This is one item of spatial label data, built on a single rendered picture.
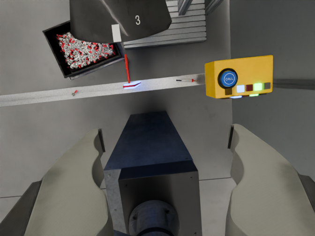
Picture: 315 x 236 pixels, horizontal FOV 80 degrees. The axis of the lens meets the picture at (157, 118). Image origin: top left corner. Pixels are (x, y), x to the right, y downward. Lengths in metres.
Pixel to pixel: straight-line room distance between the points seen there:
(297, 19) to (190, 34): 0.73
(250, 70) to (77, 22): 0.44
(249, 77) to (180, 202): 0.41
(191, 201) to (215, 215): 1.52
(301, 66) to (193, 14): 0.86
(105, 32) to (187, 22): 1.20
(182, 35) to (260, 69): 1.03
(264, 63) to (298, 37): 0.50
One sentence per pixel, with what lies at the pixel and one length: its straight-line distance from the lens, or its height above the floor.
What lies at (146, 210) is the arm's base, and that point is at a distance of 0.59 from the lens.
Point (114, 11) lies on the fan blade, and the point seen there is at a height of 1.17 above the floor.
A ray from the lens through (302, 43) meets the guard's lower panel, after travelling 1.06.
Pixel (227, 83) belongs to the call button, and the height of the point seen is 1.08.
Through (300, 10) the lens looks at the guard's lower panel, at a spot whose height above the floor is 0.74.
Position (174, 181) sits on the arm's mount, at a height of 1.08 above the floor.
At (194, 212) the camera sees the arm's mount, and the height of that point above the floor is 1.08.
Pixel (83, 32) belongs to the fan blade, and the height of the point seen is 1.14.
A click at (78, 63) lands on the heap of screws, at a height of 0.85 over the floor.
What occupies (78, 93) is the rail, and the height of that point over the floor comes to 0.86.
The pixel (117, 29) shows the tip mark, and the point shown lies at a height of 1.17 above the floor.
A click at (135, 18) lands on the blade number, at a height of 1.18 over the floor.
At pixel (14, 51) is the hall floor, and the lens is 1.89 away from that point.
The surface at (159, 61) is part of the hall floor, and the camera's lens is 1.59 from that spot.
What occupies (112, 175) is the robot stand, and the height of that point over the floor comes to 1.00.
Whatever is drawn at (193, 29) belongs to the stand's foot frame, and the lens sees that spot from 1.58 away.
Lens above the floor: 1.58
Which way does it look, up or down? 78 degrees down
